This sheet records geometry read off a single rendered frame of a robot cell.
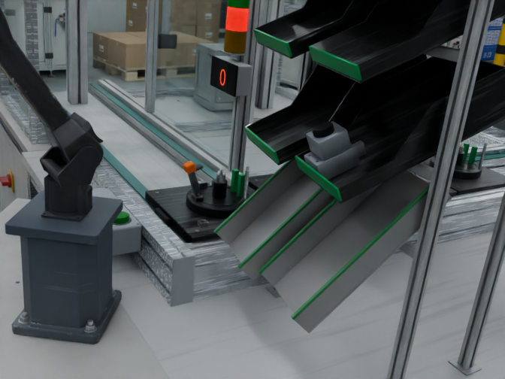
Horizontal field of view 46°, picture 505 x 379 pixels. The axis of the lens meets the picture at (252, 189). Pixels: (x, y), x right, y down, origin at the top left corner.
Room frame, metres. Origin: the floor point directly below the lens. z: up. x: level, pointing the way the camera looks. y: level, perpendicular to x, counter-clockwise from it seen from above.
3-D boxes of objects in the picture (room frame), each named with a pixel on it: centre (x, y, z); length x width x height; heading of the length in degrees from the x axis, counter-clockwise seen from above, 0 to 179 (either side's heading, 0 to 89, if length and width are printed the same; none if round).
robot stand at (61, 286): (0.88, 0.30, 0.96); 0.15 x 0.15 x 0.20; 88
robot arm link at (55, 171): (0.88, 0.30, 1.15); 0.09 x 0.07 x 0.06; 39
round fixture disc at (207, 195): (1.17, 0.07, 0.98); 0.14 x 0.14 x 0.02
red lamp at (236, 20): (1.40, 0.07, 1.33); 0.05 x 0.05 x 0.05
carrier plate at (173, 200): (1.17, 0.07, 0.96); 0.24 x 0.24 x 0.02; 33
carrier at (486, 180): (1.58, -0.56, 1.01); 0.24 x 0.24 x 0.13; 33
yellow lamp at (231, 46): (1.40, 0.07, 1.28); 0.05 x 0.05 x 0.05
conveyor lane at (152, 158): (1.44, 0.21, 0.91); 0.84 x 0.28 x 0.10; 33
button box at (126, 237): (1.13, 0.30, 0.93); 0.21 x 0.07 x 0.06; 33
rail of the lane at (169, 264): (1.32, 0.35, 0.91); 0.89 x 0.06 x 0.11; 33
